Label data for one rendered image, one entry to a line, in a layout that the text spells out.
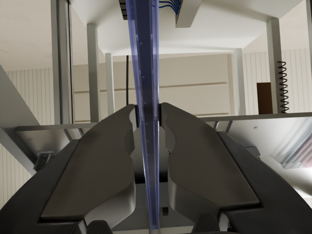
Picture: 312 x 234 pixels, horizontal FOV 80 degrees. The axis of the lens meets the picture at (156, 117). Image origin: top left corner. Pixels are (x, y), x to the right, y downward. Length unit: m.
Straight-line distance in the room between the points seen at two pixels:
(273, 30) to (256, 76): 2.38
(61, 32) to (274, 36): 0.70
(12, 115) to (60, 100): 0.25
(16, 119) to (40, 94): 3.25
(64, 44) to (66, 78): 0.09
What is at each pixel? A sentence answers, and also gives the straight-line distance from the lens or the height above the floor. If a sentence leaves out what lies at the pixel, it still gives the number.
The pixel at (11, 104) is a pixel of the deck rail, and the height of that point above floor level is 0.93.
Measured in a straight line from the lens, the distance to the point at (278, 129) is 0.36.
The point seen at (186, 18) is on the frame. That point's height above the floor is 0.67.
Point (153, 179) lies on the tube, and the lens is 0.19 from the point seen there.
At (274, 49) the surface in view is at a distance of 0.82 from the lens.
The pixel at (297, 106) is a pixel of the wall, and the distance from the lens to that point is 3.41.
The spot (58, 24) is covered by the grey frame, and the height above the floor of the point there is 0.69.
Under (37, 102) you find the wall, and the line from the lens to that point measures 3.59.
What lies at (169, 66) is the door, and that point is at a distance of 2.94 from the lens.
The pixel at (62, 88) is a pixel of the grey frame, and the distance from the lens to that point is 0.56.
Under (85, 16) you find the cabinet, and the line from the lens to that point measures 0.71.
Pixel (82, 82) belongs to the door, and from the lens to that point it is 3.19.
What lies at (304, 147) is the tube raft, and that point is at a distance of 0.41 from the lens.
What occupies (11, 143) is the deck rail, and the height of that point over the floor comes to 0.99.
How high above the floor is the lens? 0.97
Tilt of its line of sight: 2 degrees down
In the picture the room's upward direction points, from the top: 177 degrees clockwise
